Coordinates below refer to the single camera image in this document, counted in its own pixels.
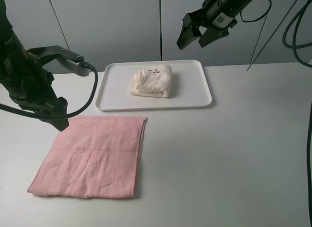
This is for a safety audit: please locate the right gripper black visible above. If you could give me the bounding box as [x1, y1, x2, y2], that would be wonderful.
[176, 0, 237, 50]

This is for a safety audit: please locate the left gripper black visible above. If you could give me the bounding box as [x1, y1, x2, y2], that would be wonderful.
[7, 70, 69, 131]

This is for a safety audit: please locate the pink towel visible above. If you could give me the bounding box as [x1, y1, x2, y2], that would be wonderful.
[27, 116, 147, 199]

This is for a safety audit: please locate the cream white towel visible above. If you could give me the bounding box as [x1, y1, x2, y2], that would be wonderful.
[129, 64, 172, 98]

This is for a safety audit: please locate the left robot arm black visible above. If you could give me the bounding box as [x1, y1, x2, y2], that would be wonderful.
[0, 0, 69, 131]

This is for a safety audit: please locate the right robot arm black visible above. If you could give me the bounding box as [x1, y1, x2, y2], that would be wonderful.
[176, 0, 253, 50]

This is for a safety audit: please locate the white rectangular plastic tray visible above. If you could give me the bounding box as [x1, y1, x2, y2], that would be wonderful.
[95, 60, 213, 112]

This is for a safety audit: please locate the left black thick cable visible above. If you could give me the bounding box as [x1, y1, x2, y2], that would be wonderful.
[0, 62, 99, 120]

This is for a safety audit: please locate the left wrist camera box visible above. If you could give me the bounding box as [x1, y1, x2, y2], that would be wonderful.
[27, 45, 95, 77]

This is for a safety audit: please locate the right black camera cable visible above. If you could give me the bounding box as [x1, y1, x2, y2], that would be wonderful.
[240, 0, 312, 227]

